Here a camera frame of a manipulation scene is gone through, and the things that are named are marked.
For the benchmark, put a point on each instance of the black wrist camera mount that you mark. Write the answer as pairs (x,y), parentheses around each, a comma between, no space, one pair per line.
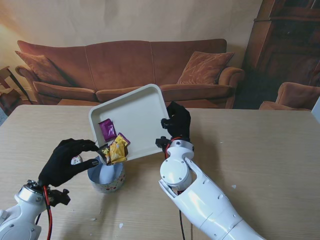
(61,197)
(161,143)

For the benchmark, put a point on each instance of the patterned orange sofa cushion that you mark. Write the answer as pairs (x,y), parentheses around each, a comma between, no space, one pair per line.
(205,67)

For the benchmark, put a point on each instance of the purple snack packet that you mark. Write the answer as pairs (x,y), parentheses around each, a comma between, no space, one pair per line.
(107,130)

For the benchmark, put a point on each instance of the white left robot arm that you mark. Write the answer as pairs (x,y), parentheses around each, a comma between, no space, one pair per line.
(20,217)

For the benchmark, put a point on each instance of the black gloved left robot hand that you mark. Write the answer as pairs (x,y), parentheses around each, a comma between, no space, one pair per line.
(62,162)

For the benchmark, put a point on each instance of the plain brown sofa cushion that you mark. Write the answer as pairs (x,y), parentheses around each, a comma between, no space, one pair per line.
(40,68)

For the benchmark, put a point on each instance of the beige rectangular tray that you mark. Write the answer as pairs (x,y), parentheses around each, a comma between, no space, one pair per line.
(140,117)

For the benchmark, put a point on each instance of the brown three-seat sofa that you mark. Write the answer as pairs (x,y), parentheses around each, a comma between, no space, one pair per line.
(112,65)

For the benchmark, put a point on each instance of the brown armchair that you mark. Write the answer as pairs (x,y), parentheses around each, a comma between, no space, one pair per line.
(297,96)

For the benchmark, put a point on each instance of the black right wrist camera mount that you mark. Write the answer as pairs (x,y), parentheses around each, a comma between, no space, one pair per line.
(161,143)

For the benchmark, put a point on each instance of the dark wooden cabinet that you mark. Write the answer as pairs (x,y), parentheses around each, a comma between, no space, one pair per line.
(285,37)

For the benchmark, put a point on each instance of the black and orange snack packet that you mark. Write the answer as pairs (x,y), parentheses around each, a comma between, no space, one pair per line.
(104,153)

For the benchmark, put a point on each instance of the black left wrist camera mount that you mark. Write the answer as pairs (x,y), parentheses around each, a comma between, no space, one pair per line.
(61,197)

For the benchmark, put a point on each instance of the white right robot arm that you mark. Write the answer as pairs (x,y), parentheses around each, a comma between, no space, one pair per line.
(205,200)

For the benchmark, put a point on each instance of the yellow snack packet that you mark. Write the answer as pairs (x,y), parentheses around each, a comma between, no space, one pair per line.
(117,151)

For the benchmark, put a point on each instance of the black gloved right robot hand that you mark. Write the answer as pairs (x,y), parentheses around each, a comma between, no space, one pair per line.
(180,122)

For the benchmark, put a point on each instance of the orange purple-edged snack packet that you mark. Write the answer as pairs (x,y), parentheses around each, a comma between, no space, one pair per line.
(123,140)

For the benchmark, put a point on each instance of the round polka dot cookie box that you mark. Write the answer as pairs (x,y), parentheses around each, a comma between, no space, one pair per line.
(107,187)

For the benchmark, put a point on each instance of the round polka dot box lid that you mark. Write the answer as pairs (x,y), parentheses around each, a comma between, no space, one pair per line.
(75,160)

